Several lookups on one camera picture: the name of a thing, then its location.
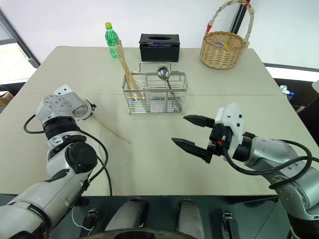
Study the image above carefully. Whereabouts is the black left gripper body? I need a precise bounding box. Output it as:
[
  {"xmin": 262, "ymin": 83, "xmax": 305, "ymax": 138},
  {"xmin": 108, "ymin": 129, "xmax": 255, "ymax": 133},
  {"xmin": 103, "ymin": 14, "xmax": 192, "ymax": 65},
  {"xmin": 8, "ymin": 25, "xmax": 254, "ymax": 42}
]
[{"xmin": 86, "ymin": 99, "xmax": 98, "ymax": 117}]

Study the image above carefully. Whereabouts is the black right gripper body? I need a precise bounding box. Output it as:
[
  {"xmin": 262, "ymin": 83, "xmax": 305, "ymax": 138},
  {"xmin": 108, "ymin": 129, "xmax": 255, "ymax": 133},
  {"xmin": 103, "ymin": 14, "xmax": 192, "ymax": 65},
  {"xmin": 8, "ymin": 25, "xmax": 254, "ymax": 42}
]
[{"xmin": 205, "ymin": 121, "xmax": 234, "ymax": 160}]

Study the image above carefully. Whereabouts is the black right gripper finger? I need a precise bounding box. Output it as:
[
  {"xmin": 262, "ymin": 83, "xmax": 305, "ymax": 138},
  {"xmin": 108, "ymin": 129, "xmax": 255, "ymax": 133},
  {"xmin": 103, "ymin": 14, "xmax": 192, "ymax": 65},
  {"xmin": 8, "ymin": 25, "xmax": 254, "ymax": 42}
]
[
  {"xmin": 183, "ymin": 114, "xmax": 215, "ymax": 129},
  {"xmin": 171, "ymin": 137, "xmax": 213, "ymax": 164}
]

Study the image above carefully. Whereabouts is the wooden chopstick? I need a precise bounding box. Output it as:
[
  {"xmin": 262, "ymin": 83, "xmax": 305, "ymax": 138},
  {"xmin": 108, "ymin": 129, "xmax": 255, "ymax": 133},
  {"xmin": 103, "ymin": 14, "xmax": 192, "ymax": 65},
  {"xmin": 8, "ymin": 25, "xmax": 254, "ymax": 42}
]
[
  {"xmin": 93, "ymin": 115, "xmax": 132, "ymax": 145},
  {"xmin": 118, "ymin": 39, "xmax": 145, "ymax": 101},
  {"xmin": 120, "ymin": 58, "xmax": 143, "ymax": 100},
  {"xmin": 119, "ymin": 52, "xmax": 138, "ymax": 90}
]

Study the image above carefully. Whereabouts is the metal spoon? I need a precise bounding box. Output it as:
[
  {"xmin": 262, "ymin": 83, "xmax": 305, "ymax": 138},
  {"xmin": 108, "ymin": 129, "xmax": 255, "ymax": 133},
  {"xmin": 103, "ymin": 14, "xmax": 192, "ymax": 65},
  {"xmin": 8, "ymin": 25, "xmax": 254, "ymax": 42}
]
[{"xmin": 156, "ymin": 65, "xmax": 184, "ymax": 110}]

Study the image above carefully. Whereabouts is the grey rounded robot leg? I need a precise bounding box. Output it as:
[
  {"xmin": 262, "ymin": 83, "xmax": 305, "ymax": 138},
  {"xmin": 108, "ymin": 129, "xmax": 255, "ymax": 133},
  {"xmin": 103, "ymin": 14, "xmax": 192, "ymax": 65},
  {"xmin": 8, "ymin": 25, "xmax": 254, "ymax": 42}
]
[
  {"xmin": 104, "ymin": 198, "xmax": 150, "ymax": 232},
  {"xmin": 175, "ymin": 198, "xmax": 205, "ymax": 239}
]

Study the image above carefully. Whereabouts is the green plastic bottle yellow cap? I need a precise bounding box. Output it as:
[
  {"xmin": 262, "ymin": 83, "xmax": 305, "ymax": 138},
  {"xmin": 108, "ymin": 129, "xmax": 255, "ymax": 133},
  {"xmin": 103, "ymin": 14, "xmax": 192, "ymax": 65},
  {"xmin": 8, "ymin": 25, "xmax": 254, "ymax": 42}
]
[{"xmin": 104, "ymin": 22, "xmax": 122, "ymax": 59}]

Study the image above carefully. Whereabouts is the black tissue box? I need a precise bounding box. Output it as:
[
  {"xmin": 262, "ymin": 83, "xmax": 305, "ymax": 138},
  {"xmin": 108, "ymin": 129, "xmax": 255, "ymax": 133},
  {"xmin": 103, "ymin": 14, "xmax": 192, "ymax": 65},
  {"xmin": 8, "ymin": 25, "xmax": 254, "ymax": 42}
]
[{"xmin": 139, "ymin": 33, "xmax": 181, "ymax": 63}]

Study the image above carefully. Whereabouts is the small blue white bottle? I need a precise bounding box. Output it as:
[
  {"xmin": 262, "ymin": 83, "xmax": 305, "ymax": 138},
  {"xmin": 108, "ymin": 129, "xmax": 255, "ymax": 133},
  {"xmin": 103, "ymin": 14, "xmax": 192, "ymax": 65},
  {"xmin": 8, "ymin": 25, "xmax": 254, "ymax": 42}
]
[{"xmin": 279, "ymin": 85, "xmax": 296, "ymax": 97}]

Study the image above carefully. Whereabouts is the brown cardboard box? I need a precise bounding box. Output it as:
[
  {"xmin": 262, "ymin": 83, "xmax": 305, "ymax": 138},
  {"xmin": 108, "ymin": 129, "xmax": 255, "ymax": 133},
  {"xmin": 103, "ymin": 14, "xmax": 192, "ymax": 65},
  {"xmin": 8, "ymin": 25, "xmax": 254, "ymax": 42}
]
[{"xmin": 0, "ymin": 90, "xmax": 14, "ymax": 108}]

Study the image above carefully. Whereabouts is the dark rounded robot waist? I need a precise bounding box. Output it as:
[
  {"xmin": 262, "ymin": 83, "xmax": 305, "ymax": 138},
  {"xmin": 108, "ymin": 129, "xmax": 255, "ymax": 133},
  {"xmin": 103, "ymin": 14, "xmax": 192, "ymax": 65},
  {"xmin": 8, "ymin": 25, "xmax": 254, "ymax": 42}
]
[{"xmin": 86, "ymin": 225, "xmax": 185, "ymax": 239}]

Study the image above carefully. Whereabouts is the black tripod pole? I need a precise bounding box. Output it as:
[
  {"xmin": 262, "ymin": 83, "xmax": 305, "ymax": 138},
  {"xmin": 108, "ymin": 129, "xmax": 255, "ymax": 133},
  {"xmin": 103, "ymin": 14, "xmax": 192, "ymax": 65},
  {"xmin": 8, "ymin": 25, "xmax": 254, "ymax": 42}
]
[{"xmin": 231, "ymin": 0, "xmax": 250, "ymax": 34}]

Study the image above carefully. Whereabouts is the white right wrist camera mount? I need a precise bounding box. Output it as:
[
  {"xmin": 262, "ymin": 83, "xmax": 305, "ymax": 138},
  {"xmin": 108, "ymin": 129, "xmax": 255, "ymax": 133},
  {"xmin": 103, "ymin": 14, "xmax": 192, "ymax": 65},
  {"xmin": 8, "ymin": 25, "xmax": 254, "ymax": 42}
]
[{"xmin": 214, "ymin": 103, "xmax": 246, "ymax": 159}]

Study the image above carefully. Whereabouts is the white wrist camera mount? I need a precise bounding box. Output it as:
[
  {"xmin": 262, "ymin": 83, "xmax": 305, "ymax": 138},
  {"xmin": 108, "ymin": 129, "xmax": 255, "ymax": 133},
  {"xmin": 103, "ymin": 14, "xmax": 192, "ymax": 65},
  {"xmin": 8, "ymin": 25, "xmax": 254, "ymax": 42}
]
[
  {"xmin": 53, "ymin": 84, "xmax": 76, "ymax": 97},
  {"xmin": 214, "ymin": 103, "xmax": 246, "ymax": 159}
]

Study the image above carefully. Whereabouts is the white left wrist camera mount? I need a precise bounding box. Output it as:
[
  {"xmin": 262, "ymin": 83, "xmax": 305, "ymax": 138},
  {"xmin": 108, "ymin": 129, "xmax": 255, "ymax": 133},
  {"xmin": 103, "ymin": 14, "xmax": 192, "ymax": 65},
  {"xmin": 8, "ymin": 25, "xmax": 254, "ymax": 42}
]
[{"xmin": 53, "ymin": 84, "xmax": 76, "ymax": 97}]

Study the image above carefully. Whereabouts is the silver wire basket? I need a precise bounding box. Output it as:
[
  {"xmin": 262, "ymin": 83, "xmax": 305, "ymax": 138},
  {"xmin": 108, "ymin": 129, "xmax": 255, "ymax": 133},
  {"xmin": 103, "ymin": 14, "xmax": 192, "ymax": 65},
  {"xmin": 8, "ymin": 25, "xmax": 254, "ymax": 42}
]
[{"xmin": 122, "ymin": 61, "xmax": 189, "ymax": 116}]

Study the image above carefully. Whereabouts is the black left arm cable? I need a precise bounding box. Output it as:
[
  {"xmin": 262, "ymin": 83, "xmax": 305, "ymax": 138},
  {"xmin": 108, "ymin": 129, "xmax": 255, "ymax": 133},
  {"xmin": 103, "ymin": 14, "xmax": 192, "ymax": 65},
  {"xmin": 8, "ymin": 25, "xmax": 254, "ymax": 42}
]
[{"xmin": 23, "ymin": 114, "xmax": 113, "ymax": 200}]

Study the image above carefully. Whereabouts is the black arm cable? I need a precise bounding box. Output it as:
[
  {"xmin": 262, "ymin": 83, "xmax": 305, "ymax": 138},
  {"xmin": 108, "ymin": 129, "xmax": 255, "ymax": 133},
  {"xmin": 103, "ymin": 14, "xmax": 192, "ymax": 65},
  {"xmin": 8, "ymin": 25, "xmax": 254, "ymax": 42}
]
[
  {"xmin": 23, "ymin": 114, "xmax": 113, "ymax": 200},
  {"xmin": 222, "ymin": 139, "xmax": 313, "ymax": 191}
]

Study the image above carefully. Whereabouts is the wicker basket with handle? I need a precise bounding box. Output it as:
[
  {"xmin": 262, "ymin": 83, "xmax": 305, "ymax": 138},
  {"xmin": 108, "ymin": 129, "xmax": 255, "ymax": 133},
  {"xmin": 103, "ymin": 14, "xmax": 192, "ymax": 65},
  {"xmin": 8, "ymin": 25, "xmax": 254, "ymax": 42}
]
[{"xmin": 199, "ymin": 0, "xmax": 256, "ymax": 69}]

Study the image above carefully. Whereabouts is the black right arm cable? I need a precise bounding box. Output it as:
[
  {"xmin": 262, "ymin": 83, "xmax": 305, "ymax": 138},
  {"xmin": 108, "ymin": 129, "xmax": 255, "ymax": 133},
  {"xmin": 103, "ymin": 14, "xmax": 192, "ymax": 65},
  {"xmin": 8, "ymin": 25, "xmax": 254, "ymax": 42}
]
[{"xmin": 222, "ymin": 139, "xmax": 313, "ymax": 191}]

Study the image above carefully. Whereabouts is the thin white cable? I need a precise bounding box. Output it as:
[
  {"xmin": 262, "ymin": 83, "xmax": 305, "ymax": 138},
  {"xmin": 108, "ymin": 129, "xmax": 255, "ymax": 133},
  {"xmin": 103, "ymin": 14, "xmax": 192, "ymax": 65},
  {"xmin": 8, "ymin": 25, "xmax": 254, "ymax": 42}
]
[{"xmin": 71, "ymin": 206, "xmax": 93, "ymax": 231}]

